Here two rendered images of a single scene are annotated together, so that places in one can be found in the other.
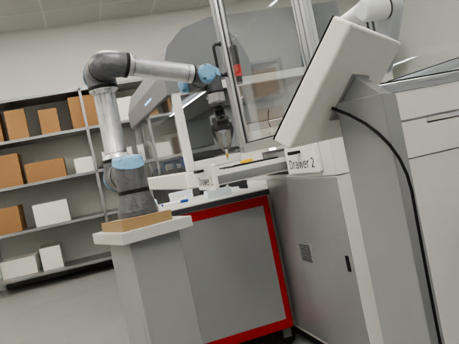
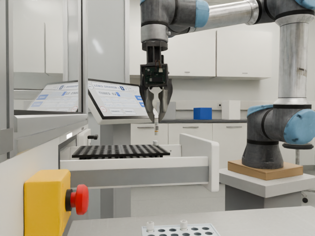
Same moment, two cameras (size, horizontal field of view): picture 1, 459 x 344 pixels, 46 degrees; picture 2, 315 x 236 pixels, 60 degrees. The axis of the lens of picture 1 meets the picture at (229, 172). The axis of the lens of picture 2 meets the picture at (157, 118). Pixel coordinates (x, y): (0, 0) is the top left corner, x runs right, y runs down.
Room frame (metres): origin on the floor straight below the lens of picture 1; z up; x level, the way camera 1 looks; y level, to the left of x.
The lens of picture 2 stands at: (3.12, 0.09, 0.99)
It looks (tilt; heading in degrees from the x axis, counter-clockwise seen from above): 1 degrees down; 187
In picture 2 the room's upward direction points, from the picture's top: straight up
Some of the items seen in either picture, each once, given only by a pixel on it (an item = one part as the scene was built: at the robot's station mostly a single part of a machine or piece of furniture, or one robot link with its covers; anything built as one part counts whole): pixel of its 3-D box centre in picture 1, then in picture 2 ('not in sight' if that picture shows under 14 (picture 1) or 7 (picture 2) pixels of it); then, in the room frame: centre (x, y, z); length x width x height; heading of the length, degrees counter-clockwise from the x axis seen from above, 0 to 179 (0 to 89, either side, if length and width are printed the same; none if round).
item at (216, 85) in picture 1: (212, 80); (155, 8); (2.38, -0.01, 1.28); 0.09 x 0.08 x 0.11; 116
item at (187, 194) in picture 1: (181, 196); not in sight; (2.93, 0.28, 0.79); 0.13 x 0.09 x 0.05; 93
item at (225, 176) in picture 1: (251, 170); (117, 163); (2.44, -0.10, 0.86); 0.40 x 0.26 x 0.06; 107
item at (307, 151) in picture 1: (302, 159); (85, 145); (2.17, -0.29, 0.87); 0.29 x 0.02 x 0.11; 17
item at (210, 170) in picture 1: (206, 177); (195, 157); (2.38, 0.10, 0.87); 0.29 x 0.02 x 0.11; 17
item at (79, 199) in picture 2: not in sight; (77, 199); (2.77, -0.06, 0.88); 0.04 x 0.03 x 0.04; 17
